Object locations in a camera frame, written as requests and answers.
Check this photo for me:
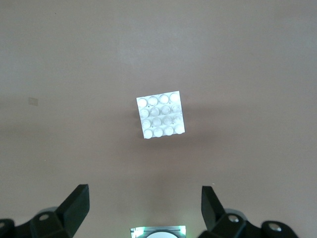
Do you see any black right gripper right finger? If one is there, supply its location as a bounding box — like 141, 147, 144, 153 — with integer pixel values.
198, 185, 302, 238

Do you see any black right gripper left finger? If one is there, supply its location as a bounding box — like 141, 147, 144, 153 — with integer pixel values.
0, 183, 90, 238

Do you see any white studded base plate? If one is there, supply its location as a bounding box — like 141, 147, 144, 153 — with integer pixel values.
136, 91, 186, 140

